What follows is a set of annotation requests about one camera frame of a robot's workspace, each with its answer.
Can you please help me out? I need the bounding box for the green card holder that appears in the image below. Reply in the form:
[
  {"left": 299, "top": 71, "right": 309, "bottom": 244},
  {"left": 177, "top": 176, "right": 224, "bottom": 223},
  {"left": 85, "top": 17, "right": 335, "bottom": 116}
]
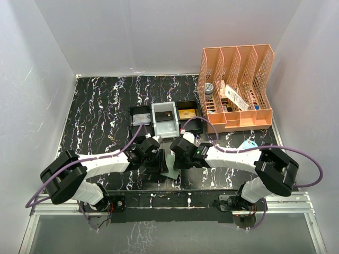
[{"left": 161, "top": 154, "right": 181, "bottom": 180}]

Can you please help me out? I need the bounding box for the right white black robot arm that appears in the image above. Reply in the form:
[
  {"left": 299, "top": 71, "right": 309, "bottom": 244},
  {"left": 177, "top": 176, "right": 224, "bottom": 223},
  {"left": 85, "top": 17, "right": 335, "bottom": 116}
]
[{"left": 170, "top": 137, "right": 299, "bottom": 211}]

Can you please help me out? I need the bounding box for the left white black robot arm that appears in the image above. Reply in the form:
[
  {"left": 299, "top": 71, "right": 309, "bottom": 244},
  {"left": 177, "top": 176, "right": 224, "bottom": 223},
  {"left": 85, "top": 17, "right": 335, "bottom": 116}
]
[{"left": 40, "top": 137, "right": 168, "bottom": 211}]

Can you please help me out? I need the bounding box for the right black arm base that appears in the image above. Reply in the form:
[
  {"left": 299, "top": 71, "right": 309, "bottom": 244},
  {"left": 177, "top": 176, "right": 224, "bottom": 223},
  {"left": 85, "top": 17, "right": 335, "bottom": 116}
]
[{"left": 213, "top": 194, "right": 267, "bottom": 215}]

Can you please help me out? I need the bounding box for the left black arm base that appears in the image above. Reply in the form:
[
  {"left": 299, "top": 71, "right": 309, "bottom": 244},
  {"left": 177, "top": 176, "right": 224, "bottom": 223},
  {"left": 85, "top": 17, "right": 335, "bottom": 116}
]
[{"left": 90, "top": 195, "right": 126, "bottom": 213}]

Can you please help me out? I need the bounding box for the gold credit card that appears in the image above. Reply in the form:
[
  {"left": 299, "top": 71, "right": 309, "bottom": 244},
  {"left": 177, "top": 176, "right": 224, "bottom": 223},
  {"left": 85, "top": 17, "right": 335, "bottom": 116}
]
[{"left": 178, "top": 108, "right": 196, "bottom": 120}]

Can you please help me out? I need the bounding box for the black credit card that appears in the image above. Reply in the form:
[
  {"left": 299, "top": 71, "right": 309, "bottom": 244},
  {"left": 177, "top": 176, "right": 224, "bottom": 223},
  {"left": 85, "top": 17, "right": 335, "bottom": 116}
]
[{"left": 155, "top": 111, "right": 173, "bottom": 122}]

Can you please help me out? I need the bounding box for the left black tray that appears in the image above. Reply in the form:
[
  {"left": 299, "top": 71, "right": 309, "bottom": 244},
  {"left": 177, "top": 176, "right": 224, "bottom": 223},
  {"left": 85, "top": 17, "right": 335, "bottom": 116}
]
[{"left": 129, "top": 105, "right": 154, "bottom": 142}]

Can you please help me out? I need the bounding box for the black tray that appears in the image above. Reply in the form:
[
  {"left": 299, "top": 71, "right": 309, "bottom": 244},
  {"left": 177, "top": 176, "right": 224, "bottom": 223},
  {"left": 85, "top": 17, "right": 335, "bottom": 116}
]
[
  {"left": 129, "top": 105, "right": 154, "bottom": 142},
  {"left": 176, "top": 100, "right": 203, "bottom": 135}
]

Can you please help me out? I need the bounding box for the white middle tray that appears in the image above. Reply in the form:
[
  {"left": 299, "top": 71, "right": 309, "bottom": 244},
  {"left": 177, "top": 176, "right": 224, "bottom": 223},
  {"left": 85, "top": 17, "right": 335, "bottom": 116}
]
[{"left": 151, "top": 102, "right": 180, "bottom": 139}]

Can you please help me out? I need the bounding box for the right black tray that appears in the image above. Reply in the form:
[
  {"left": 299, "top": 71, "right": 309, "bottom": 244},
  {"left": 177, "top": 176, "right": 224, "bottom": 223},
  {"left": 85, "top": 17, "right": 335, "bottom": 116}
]
[{"left": 176, "top": 100, "right": 203, "bottom": 135}]

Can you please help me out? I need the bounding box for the round blue tape roll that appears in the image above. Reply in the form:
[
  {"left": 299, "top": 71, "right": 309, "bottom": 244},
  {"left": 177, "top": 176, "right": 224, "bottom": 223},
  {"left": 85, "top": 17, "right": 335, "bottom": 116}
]
[{"left": 238, "top": 140, "right": 258, "bottom": 150}]

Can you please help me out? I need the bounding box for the small round jar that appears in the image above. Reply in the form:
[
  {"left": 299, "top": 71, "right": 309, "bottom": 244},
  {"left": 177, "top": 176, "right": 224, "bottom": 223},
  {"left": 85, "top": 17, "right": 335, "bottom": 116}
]
[{"left": 204, "top": 83, "right": 214, "bottom": 99}]

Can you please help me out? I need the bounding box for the white paper packet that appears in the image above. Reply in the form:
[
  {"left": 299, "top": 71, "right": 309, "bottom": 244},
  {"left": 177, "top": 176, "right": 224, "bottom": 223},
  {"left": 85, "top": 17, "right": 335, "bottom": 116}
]
[{"left": 225, "top": 85, "right": 249, "bottom": 111}]

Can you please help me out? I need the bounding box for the orange file organizer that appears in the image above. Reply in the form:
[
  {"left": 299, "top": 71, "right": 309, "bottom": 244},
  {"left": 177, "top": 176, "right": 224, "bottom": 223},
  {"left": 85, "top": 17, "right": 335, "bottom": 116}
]
[{"left": 197, "top": 44, "right": 274, "bottom": 133}]

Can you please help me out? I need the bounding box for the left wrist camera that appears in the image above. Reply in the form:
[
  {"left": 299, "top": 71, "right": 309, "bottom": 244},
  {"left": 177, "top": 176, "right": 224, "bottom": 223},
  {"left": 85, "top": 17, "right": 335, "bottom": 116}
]
[{"left": 145, "top": 133, "right": 163, "bottom": 143}]

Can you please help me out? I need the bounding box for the aluminium frame rail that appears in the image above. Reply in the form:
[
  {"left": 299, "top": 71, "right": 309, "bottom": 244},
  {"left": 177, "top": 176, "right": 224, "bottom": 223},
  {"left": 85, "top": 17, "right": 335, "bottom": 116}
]
[{"left": 20, "top": 190, "right": 327, "bottom": 253}]

